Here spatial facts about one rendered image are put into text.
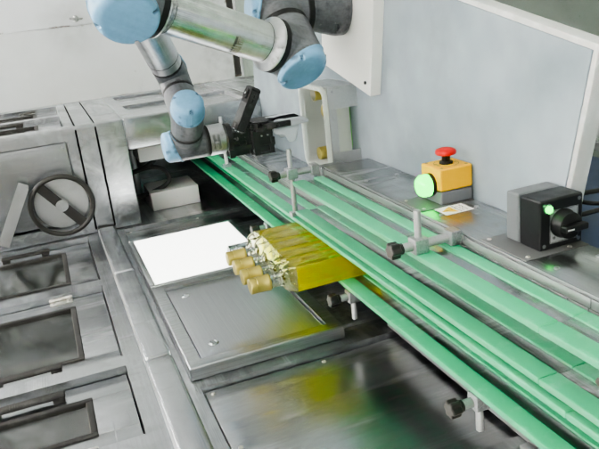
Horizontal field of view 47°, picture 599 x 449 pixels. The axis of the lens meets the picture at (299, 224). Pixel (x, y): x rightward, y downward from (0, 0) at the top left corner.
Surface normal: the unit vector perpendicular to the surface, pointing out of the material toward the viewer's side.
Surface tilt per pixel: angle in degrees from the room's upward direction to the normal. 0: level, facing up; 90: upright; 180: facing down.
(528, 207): 0
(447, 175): 90
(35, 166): 90
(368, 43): 0
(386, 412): 90
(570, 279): 90
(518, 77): 0
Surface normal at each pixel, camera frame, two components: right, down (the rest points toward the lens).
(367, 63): -0.93, 0.21
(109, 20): 0.25, 0.81
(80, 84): 0.36, 0.27
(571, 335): -0.11, -0.94
